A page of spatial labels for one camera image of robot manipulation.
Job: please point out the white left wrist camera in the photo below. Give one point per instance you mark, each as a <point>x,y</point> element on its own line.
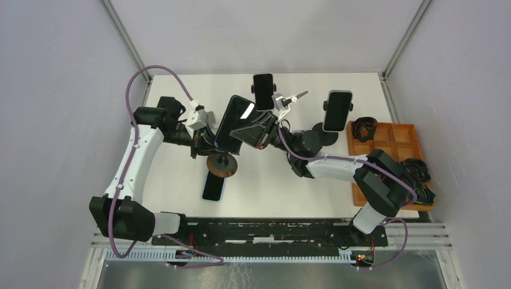
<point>197,117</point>

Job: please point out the orange compartment tray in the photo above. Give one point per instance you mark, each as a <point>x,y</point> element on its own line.
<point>394,147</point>

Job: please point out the black phone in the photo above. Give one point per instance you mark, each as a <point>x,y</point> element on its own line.
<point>263,89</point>
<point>239,112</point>

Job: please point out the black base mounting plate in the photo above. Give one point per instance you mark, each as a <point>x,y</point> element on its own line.
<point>249,237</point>

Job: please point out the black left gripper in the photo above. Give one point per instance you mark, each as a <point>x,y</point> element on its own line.
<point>203,143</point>

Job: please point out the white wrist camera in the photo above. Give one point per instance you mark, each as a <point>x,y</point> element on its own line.
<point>282,105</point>
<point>197,117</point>

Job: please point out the black round right stand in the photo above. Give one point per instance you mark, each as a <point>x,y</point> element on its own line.
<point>326,138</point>

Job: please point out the white slotted cable duct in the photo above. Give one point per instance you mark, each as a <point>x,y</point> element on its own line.
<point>175,256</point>

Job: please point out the light blue cased phone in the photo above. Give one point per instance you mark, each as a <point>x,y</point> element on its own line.
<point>213,188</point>

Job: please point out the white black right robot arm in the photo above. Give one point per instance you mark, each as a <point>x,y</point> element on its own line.
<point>385,184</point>

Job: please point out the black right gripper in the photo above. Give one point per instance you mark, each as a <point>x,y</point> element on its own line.
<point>258,133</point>

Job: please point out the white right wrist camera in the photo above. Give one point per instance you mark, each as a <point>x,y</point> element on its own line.
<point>282,105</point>

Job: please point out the wooden base black phone stand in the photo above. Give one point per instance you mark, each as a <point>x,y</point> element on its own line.
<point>222,165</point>

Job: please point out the white cased phone on stand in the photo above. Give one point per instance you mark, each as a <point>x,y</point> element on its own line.
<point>337,108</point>

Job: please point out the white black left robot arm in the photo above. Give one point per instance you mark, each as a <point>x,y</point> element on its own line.
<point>119,212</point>

